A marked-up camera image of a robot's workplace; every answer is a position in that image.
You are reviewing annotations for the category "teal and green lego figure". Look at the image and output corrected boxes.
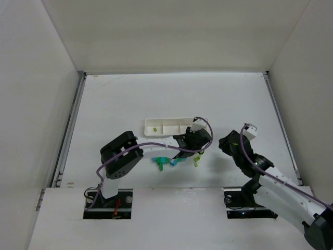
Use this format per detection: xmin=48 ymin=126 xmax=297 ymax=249
xmin=151 ymin=157 xmax=186 ymax=171

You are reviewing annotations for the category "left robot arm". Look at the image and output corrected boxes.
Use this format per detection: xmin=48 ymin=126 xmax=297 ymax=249
xmin=96 ymin=128 xmax=213 ymax=199

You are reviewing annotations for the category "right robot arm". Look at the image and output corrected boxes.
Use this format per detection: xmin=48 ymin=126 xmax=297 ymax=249
xmin=219 ymin=130 xmax=332 ymax=249

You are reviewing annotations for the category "white three-compartment tray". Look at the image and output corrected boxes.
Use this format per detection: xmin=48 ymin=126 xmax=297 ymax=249
xmin=144 ymin=118 xmax=194 ymax=137

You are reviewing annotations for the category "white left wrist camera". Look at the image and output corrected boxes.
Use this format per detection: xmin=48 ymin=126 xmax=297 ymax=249
xmin=190 ymin=117 xmax=207 ymax=133

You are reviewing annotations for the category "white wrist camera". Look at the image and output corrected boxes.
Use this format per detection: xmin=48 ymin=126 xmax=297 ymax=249
xmin=243 ymin=123 xmax=258 ymax=141
xmin=190 ymin=117 xmax=207 ymax=133

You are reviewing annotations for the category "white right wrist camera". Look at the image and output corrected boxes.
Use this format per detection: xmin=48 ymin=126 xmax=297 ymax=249
xmin=243 ymin=123 xmax=258 ymax=141

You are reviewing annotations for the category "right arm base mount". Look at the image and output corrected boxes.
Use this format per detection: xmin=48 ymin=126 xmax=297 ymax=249
xmin=223 ymin=187 xmax=278 ymax=219

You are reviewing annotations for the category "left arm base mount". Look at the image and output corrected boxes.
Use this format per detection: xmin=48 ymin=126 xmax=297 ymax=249
xmin=83 ymin=188 xmax=133 ymax=220

